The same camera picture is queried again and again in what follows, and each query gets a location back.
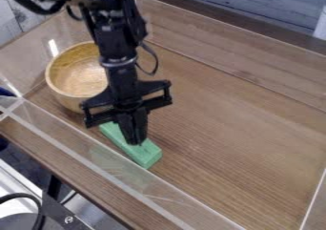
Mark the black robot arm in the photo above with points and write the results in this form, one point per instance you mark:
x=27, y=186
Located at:
x=118, y=29

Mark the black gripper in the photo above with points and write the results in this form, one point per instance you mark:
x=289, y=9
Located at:
x=127, y=100

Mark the clear acrylic front barrier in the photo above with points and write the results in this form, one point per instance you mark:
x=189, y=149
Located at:
x=168, y=197

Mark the brown wooden bowl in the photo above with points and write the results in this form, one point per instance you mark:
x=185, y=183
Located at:
x=74, y=75

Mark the green rectangular block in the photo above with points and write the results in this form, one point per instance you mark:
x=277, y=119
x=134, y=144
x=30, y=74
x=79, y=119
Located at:
x=145, y=154

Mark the black table leg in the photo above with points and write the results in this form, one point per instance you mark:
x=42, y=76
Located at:
x=54, y=187

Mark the black metal bracket with screw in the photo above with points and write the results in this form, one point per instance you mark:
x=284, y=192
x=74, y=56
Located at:
x=58, y=218

